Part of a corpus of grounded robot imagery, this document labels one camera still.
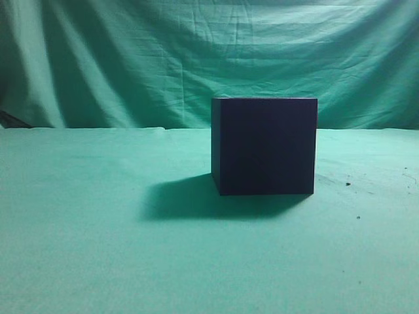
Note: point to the green backdrop cloth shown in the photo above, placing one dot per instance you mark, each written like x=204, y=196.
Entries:
x=140, y=64

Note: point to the dark blue groove box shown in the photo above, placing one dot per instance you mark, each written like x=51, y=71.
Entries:
x=263, y=145

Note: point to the green table cloth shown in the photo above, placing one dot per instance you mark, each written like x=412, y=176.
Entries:
x=130, y=221

